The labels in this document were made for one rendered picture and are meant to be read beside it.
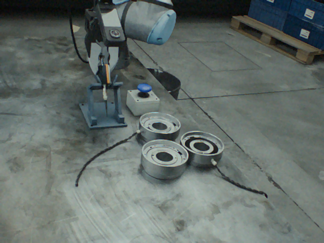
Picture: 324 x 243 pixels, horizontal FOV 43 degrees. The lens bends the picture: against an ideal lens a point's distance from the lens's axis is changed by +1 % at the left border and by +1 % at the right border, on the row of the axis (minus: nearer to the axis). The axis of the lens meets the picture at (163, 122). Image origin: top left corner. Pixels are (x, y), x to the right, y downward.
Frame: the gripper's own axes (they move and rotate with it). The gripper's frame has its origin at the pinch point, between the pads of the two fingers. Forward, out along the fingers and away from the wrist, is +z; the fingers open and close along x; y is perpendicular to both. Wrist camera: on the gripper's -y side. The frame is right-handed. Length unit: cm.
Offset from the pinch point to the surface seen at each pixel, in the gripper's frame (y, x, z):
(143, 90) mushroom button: -2.1, -11.2, 5.1
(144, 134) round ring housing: -16.7, -6.9, 9.6
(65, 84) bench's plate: 17.5, 6.3, 11.9
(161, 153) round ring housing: -25.2, -7.9, 9.3
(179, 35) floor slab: 294, -167, 93
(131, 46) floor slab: 262, -101, 93
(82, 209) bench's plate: -36.8, 12.4, 11.8
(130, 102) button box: -0.3, -8.5, 9.6
